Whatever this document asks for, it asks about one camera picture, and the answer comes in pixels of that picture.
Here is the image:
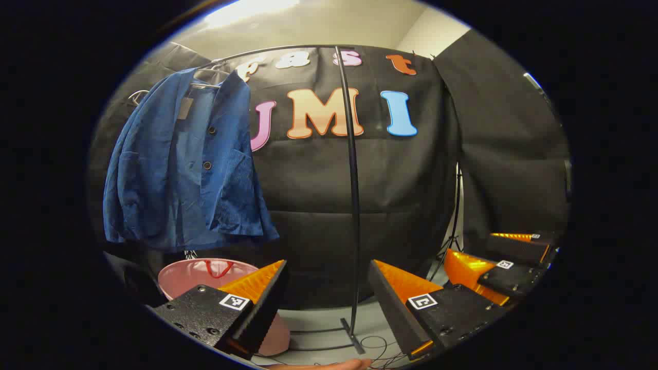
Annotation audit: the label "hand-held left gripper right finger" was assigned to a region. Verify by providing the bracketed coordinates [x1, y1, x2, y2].
[367, 260, 507, 360]

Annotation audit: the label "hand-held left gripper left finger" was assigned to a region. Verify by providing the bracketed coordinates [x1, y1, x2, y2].
[153, 260, 288, 360]

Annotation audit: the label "pink laundry hamper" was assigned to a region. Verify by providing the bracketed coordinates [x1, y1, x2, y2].
[158, 258, 291, 357]

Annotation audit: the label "blue jacket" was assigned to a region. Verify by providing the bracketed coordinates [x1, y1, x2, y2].
[103, 68, 280, 252]

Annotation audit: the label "black clothes rack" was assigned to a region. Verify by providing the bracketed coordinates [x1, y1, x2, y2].
[195, 44, 367, 356]

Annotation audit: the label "black tripod stand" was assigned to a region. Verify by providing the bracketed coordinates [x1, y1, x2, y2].
[429, 163, 464, 282]

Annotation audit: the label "black floor cables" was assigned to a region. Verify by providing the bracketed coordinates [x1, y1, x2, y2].
[357, 335, 412, 369]

